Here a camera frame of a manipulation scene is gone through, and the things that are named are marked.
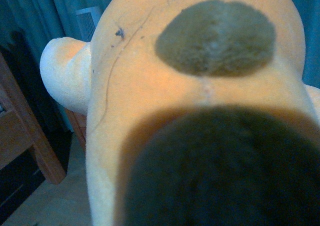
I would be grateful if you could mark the large orange plush toy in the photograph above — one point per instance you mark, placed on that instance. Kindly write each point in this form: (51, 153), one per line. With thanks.
(196, 113)

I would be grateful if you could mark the grey curtain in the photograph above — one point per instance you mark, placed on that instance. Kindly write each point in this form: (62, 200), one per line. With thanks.
(26, 26)

